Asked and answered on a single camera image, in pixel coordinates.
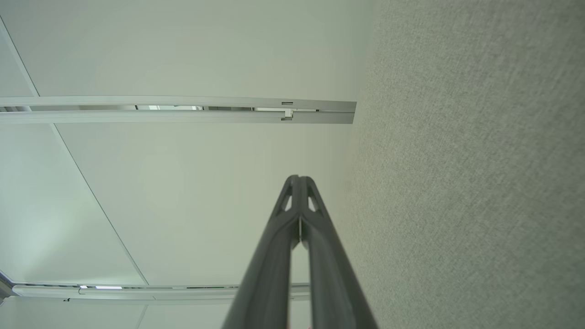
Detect white ceiling track rail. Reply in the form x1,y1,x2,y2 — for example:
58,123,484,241
0,96,357,125
0,270,311,306

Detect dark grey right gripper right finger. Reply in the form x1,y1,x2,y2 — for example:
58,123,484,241
300,175,379,329

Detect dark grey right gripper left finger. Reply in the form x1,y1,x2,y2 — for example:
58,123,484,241
221,175,301,329

